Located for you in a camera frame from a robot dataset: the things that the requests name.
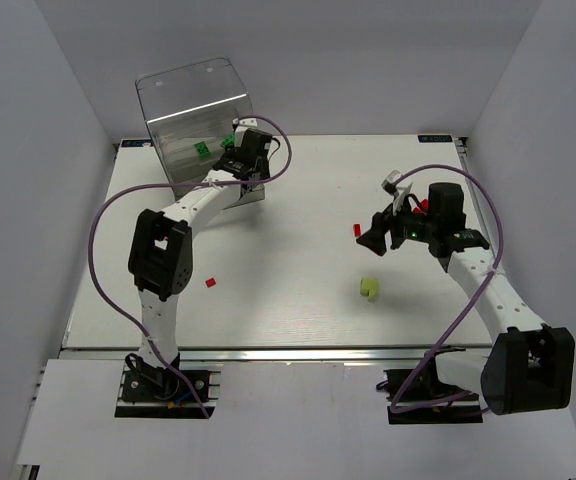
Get green long lego brick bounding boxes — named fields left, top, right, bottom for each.
left=220, top=133, right=236, bottom=150

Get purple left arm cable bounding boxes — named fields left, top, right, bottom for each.
left=88, top=114, right=293, bottom=419

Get large red lego brick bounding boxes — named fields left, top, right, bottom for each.
left=413, top=199, right=428, bottom=215

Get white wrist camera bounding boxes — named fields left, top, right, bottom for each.
left=232, top=118, right=258, bottom=147
left=381, top=170, right=413, bottom=214

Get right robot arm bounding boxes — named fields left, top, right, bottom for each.
left=357, top=180, right=575, bottom=415

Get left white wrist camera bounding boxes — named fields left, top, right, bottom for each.
left=232, top=118, right=258, bottom=147

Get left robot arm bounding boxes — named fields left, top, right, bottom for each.
left=128, top=127, right=272, bottom=368

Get clear plastic drawer container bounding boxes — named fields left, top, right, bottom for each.
left=135, top=57, right=253, bottom=200

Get yellow lego brick right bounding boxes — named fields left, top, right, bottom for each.
left=359, top=277, right=380, bottom=302

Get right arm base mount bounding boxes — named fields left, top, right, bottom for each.
left=375, top=368, right=485, bottom=426

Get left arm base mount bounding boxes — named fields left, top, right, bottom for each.
left=114, top=353, right=221, bottom=420

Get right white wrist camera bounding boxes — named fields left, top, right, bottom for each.
left=381, top=170, right=413, bottom=214

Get green square lego brick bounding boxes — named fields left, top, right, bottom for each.
left=194, top=141, right=211, bottom=159

